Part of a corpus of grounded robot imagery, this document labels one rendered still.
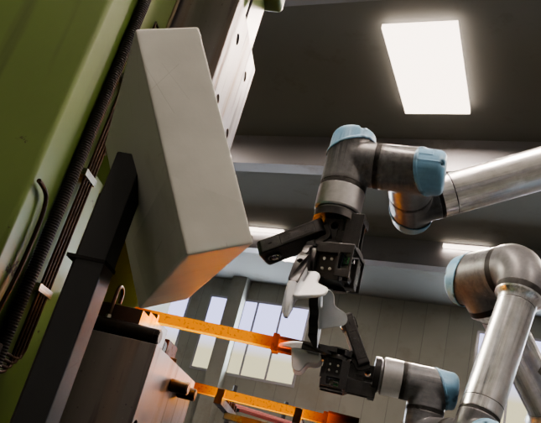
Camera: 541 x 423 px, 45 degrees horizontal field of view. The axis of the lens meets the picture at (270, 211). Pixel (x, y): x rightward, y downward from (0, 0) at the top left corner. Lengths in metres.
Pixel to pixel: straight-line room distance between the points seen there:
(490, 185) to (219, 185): 0.57
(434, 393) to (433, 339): 10.26
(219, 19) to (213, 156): 0.87
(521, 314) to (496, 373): 0.14
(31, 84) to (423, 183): 0.70
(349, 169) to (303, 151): 6.23
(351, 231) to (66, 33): 0.64
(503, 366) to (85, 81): 0.92
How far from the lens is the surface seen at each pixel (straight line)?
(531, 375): 1.58
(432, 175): 1.04
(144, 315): 1.35
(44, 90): 1.23
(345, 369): 1.34
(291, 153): 7.31
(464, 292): 1.51
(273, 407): 1.78
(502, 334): 1.33
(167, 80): 0.79
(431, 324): 11.68
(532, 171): 1.19
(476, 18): 5.53
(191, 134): 0.76
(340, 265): 0.98
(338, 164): 1.05
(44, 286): 1.21
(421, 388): 1.35
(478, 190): 1.17
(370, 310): 11.94
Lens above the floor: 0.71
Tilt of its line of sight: 23 degrees up
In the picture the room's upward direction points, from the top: 15 degrees clockwise
